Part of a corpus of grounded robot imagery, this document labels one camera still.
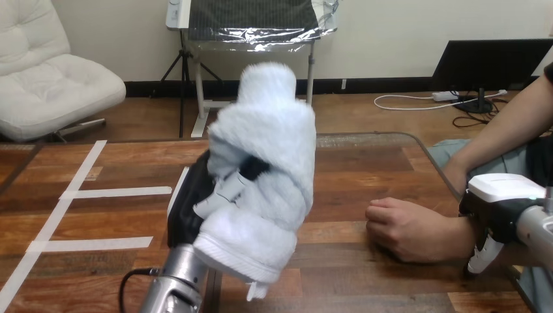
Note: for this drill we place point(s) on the person's hand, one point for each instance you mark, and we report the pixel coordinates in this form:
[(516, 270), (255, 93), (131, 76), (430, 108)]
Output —
[(458, 177), (410, 231)]

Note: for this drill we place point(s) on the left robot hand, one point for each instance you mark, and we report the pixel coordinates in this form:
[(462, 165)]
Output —
[(186, 211)]

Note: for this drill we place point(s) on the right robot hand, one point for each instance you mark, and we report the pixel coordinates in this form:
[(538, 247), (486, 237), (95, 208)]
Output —
[(497, 211)]

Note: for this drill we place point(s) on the white towel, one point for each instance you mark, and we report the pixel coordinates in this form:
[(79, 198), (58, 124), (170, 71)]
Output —
[(268, 142)]

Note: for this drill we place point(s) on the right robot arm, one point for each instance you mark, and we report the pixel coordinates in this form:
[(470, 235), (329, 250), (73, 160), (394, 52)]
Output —
[(538, 226)]

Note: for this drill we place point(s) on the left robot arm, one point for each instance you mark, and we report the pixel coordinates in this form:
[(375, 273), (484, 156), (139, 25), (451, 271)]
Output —
[(179, 281)]

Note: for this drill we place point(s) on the person's body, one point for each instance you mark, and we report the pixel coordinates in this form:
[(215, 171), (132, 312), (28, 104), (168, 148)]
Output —
[(510, 166)]

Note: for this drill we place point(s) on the white power strip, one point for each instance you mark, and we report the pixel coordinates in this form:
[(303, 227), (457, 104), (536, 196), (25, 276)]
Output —
[(445, 96)]

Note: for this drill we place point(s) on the white desk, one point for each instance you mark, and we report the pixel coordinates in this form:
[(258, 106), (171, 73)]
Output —
[(199, 95)]

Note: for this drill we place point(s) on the dark screen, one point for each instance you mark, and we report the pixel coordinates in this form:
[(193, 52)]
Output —
[(488, 62)]

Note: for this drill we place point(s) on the black tripod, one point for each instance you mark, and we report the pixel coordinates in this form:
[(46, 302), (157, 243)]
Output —
[(183, 73)]

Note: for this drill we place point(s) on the white cushioned chair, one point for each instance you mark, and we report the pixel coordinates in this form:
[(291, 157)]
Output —
[(47, 86)]

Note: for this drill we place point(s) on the foil sheet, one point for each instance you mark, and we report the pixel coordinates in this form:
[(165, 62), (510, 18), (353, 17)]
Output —
[(259, 36)]

